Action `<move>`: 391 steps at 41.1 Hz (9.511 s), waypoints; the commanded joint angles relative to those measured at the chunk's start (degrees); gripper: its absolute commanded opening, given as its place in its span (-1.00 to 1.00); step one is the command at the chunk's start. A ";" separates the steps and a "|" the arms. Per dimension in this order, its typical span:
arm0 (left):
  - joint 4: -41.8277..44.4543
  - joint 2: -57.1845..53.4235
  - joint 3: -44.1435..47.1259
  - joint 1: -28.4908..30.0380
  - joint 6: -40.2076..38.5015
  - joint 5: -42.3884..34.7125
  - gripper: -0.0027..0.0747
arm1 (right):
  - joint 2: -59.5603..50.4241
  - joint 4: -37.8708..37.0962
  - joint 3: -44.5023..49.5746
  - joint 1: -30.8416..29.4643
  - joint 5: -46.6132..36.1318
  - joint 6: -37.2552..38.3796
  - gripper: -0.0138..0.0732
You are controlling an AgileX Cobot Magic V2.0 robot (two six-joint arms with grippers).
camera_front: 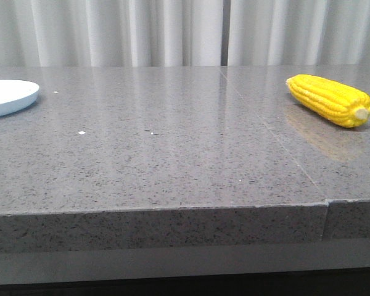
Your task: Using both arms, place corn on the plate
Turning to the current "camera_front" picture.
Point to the light blue round plate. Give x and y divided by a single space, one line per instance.
16 95

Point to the white pleated curtain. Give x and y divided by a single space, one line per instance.
174 33

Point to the yellow corn cob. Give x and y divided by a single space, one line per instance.
341 104

